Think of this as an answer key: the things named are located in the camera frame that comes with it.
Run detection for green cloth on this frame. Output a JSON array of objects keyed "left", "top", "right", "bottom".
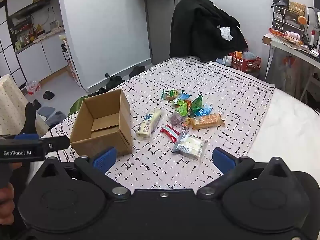
[{"left": 67, "top": 95, "right": 84, "bottom": 117}]

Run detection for black shoe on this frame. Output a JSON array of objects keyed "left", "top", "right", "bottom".
[
  {"left": 105, "top": 76, "right": 125, "bottom": 90},
  {"left": 129, "top": 66, "right": 146, "bottom": 78}
]

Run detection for light blue snack packet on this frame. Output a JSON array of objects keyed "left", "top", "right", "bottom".
[{"left": 194, "top": 104, "right": 213, "bottom": 117}]

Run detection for purple snack packet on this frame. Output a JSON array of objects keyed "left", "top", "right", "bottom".
[{"left": 167, "top": 112, "right": 187, "bottom": 127}]

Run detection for white kitchen cabinet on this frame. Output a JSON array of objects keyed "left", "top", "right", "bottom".
[{"left": 16, "top": 34, "right": 70, "bottom": 82}]

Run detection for crumpled white cloth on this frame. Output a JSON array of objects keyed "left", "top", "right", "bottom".
[{"left": 217, "top": 25, "right": 233, "bottom": 41}]

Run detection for orange biscuit packet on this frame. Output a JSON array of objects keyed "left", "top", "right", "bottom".
[{"left": 187, "top": 113, "right": 225, "bottom": 130}]

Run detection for cluttered kitchen shelf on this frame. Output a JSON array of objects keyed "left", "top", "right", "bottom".
[{"left": 7, "top": 0, "right": 65, "bottom": 54}]

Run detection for red snack packet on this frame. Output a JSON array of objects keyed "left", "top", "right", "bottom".
[{"left": 160, "top": 124, "right": 180, "bottom": 143}]

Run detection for brown cardboard box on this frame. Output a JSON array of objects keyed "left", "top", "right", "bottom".
[{"left": 69, "top": 88, "right": 133, "bottom": 157}]

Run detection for lime green snack packet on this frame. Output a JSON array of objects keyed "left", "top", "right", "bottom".
[{"left": 175, "top": 104, "right": 190, "bottom": 117}]

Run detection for clear packet of white cakes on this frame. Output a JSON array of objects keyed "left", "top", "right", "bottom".
[{"left": 171, "top": 132, "right": 209, "bottom": 161}]

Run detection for grey blue slippers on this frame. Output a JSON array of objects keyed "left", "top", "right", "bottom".
[{"left": 39, "top": 106, "right": 68, "bottom": 126}]

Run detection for red plastic basket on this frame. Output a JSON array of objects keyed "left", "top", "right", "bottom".
[{"left": 229, "top": 52, "right": 262, "bottom": 73}]

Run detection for black coat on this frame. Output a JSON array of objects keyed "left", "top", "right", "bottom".
[{"left": 169, "top": 0, "right": 248, "bottom": 62}]

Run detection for red white plastic bag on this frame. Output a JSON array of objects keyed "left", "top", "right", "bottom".
[{"left": 26, "top": 80, "right": 42, "bottom": 95}]

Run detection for cream dotted cloth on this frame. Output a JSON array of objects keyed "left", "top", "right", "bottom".
[{"left": 0, "top": 74, "right": 49, "bottom": 137}]

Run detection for blue white striped snack packet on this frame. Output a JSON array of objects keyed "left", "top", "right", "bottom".
[{"left": 174, "top": 91, "right": 192, "bottom": 105}]

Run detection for person's left hand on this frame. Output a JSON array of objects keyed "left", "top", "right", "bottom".
[{"left": 0, "top": 183, "right": 15, "bottom": 218}]

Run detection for black sock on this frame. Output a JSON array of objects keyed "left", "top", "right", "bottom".
[{"left": 21, "top": 102, "right": 38, "bottom": 135}]

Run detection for grey drawer organizer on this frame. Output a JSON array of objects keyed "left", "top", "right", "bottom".
[{"left": 271, "top": 5, "right": 304, "bottom": 33}]

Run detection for white desk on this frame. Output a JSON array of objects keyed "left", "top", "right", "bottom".
[{"left": 264, "top": 36, "right": 320, "bottom": 103}]

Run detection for black white patterned blanket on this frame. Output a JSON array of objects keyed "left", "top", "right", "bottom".
[{"left": 40, "top": 56, "right": 275, "bottom": 190}]

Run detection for dark green snack packet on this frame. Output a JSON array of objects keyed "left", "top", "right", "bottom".
[{"left": 190, "top": 94, "right": 203, "bottom": 113}]

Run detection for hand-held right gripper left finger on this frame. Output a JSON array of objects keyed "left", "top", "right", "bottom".
[{"left": 37, "top": 147, "right": 132, "bottom": 201}]

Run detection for narrow white rack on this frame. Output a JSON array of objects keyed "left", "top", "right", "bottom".
[{"left": 61, "top": 39, "right": 83, "bottom": 88}]

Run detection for green-edged round cake packet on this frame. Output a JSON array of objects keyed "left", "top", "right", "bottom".
[{"left": 161, "top": 89, "right": 181, "bottom": 102}]

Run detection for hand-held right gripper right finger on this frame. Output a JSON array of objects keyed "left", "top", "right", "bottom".
[{"left": 197, "top": 147, "right": 292, "bottom": 201}]

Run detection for woven bamboo basket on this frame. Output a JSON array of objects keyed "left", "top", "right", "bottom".
[{"left": 289, "top": 2, "right": 306, "bottom": 17}]

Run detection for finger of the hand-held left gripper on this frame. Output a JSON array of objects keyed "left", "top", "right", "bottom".
[
  {"left": 14, "top": 133, "right": 40, "bottom": 141},
  {"left": 40, "top": 136, "right": 71, "bottom": 153}
]

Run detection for long white bread packet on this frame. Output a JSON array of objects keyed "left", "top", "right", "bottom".
[{"left": 136, "top": 108, "right": 162, "bottom": 140}]

